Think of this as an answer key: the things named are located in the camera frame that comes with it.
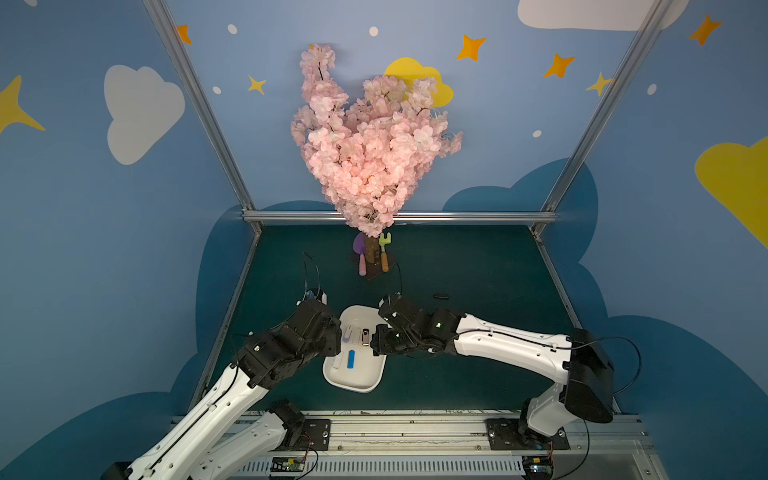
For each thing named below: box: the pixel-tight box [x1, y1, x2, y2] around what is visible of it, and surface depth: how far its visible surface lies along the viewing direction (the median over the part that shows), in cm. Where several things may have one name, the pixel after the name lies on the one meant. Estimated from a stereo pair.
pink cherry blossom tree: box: [291, 43, 463, 264], surface depth 66 cm
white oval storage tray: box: [322, 305, 386, 393], surface depth 88 cm
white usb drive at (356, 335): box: [352, 327, 362, 345], surface depth 93 cm
